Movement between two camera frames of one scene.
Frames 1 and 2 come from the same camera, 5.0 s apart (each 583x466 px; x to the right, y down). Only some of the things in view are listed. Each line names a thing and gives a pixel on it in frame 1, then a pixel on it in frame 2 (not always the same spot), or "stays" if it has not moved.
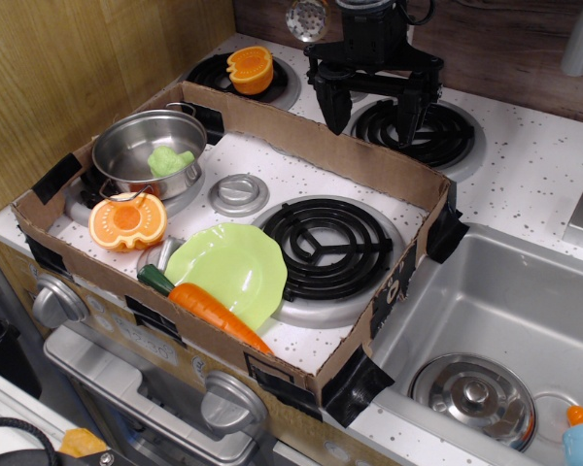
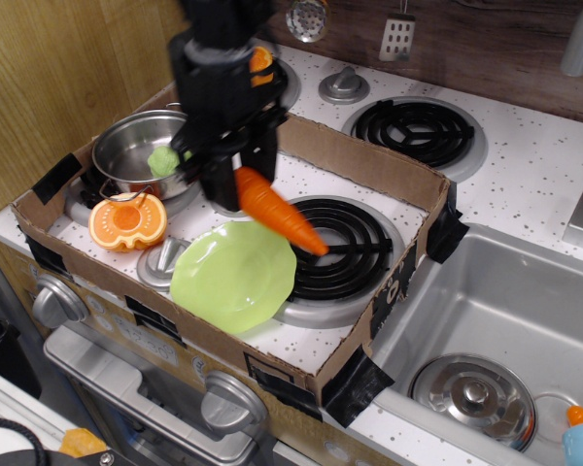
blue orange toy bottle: x=582 y=441 stays
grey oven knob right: x=228 y=403 stays
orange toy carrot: x=203 y=307 -> x=263 y=201
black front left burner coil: x=97 y=186 stays
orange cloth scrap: x=80 y=442 stays
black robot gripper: x=374 y=53 -> x=209 y=67
